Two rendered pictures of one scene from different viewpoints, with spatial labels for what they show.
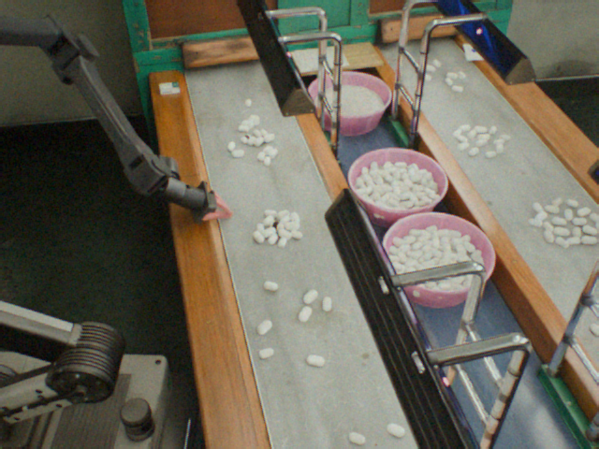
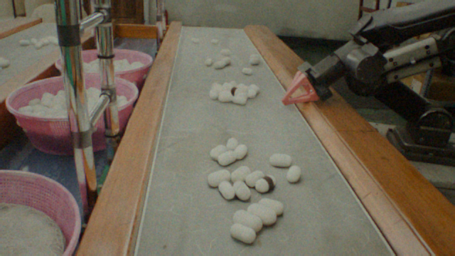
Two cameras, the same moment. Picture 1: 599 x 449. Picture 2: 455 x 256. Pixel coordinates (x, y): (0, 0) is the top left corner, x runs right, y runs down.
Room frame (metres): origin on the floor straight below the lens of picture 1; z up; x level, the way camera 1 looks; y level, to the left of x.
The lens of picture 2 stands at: (2.00, 0.18, 1.03)
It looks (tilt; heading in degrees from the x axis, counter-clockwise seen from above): 25 degrees down; 188
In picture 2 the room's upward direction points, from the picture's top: 4 degrees clockwise
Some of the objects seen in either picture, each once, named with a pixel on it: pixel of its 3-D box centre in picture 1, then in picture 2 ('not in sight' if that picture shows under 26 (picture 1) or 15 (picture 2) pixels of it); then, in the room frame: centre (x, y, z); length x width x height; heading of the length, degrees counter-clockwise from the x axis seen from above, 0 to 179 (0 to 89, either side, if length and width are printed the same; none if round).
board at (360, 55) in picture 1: (330, 59); not in sight; (2.01, -0.08, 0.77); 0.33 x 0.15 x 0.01; 104
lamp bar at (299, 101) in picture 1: (270, 38); not in sight; (1.56, 0.09, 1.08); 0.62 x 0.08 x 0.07; 14
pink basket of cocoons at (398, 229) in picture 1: (435, 263); (106, 75); (1.10, -0.32, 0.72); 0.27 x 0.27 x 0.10
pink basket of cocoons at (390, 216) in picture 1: (396, 191); (77, 113); (1.37, -0.25, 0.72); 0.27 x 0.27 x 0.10
